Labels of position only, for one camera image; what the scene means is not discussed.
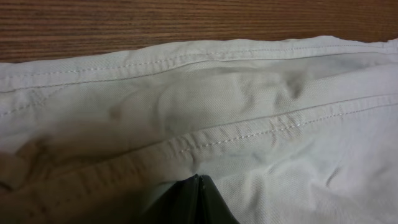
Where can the beige shorts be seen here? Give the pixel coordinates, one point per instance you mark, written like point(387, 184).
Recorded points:
point(291, 131)

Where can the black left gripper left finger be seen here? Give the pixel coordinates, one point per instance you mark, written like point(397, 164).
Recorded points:
point(179, 205)

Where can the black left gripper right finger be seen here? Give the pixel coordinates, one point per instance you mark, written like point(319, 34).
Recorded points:
point(212, 209)

